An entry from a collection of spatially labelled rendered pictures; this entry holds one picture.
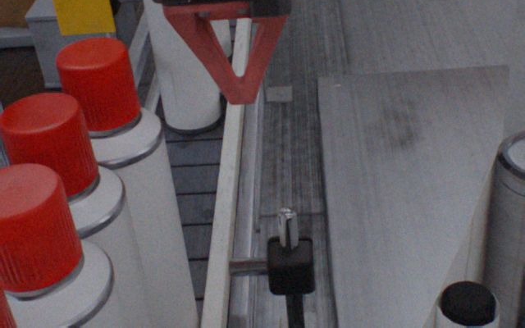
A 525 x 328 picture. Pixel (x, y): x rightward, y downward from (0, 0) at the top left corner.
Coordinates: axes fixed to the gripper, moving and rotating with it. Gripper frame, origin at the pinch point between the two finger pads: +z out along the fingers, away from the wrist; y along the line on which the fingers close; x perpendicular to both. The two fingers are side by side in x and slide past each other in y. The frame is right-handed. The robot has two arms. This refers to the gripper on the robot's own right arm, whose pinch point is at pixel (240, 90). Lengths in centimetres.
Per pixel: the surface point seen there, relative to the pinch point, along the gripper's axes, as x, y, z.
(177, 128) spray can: 7.8, 17.3, 13.2
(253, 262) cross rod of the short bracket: 0.2, -3.2, 10.7
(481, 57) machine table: -23.2, 37.2, 18.9
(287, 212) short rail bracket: -2.2, -3.2, 6.8
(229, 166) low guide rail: 2.3, 6.9, 10.3
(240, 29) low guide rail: 2.5, 30.5, 10.3
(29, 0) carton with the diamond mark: 30, 49, 13
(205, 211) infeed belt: 4.4, 6.0, 13.8
